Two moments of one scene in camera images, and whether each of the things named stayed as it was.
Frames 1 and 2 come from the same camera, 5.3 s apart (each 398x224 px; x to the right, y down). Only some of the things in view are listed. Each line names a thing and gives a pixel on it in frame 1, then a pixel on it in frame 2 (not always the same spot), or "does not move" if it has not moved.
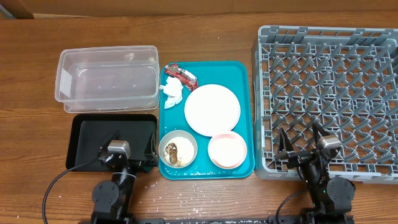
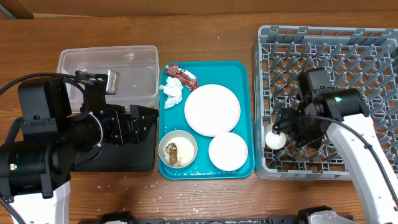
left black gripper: (144, 166) -> (121, 135)
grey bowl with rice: (178, 149) does not move
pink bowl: (227, 149) does not move
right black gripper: (300, 154) -> (292, 125)
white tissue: (173, 89) does not move
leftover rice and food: (179, 152) does not move
